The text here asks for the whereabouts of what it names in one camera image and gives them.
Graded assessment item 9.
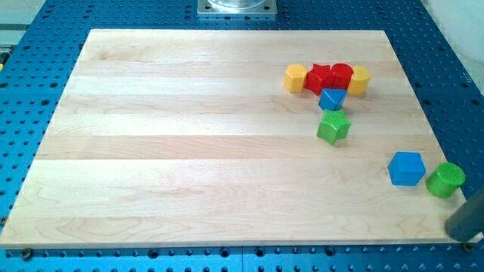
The green cylinder block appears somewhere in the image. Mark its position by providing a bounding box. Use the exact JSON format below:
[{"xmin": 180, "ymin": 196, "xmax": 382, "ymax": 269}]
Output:
[{"xmin": 426, "ymin": 162, "xmax": 466, "ymax": 199}]

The small blue cube block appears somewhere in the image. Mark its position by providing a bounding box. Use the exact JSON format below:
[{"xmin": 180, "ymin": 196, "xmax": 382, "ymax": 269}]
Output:
[{"xmin": 318, "ymin": 88, "xmax": 347, "ymax": 111}]

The yellow hexagon block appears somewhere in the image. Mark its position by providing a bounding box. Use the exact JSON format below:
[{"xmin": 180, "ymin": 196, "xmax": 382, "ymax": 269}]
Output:
[{"xmin": 284, "ymin": 64, "xmax": 308, "ymax": 93}]

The light wooden board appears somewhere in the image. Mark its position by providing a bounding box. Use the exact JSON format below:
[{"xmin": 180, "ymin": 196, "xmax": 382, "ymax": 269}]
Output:
[{"xmin": 1, "ymin": 29, "xmax": 465, "ymax": 249}]

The green star block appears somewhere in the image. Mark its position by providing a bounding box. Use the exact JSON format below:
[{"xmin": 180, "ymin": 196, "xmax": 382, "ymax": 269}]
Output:
[{"xmin": 316, "ymin": 110, "xmax": 351, "ymax": 145}]

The red star block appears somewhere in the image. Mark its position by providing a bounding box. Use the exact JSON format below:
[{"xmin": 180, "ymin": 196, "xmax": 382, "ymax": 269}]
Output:
[{"xmin": 304, "ymin": 63, "xmax": 335, "ymax": 96}]

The red cylinder block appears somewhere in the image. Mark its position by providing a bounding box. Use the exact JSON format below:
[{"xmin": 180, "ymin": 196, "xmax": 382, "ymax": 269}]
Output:
[{"xmin": 330, "ymin": 63, "xmax": 353, "ymax": 89}]

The yellow cylinder block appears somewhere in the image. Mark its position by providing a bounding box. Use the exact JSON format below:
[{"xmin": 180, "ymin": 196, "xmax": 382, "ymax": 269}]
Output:
[{"xmin": 347, "ymin": 66, "xmax": 371, "ymax": 96}]

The blue perforated metal table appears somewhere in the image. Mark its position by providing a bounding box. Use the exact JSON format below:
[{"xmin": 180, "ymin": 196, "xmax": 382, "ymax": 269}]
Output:
[{"xmin": 1, "ymin": 0, "xmax": 483, "ymax": 271}]

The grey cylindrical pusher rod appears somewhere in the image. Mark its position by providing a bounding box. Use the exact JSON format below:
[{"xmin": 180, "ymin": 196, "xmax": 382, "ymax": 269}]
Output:
[{"xmin": 445, "ymin": 187, "xmax": 483, "ymax": 243}]

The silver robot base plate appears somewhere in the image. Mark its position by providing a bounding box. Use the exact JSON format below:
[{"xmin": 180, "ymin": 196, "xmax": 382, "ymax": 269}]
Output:
[{"xmin": 197, "ymin": 0, "xmax": 278, "ymax": 15}]

